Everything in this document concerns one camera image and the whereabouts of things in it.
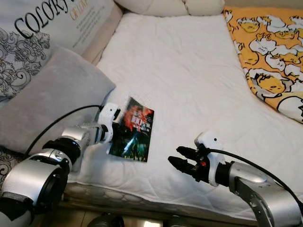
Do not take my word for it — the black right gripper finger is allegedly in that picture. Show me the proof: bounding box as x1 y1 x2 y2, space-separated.
168 156 198 178
176 146 200 160

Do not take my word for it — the dark glossy cover book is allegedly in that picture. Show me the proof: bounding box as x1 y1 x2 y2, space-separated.
108 97 155 162

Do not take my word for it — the grey pillow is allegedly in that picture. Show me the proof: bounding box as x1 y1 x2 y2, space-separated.
0 46 116 154

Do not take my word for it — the beige quilted mattress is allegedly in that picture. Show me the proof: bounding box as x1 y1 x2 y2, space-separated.
66 182 261 225

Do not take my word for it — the white quilted mattress pad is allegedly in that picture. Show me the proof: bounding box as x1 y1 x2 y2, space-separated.
76 12 303 223

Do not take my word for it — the dark grey left robot leg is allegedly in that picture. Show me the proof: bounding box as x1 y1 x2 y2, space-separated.
88 213 126 227

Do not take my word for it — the cream knotted bolster cushion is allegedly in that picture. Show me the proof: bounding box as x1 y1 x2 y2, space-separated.
115 0 225 17

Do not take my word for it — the white ornament print bed cushion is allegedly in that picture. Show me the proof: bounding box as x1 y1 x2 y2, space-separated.
0 0 115 183

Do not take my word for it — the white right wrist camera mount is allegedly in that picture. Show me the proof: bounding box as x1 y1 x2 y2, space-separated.
194 131 227 185

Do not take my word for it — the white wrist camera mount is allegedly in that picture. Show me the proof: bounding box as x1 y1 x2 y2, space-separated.
98 103 122 142
194 131 227 185

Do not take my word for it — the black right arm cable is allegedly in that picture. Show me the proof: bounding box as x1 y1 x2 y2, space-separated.
206 148 303 209

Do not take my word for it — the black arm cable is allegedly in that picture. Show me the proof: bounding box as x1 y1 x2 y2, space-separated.
206 148 303 209
25 105 105 157

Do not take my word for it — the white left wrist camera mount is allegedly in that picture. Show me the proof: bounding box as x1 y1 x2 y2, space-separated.
98 103 122 142

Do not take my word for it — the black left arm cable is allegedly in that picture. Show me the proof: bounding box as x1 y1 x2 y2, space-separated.
25 105 105 157

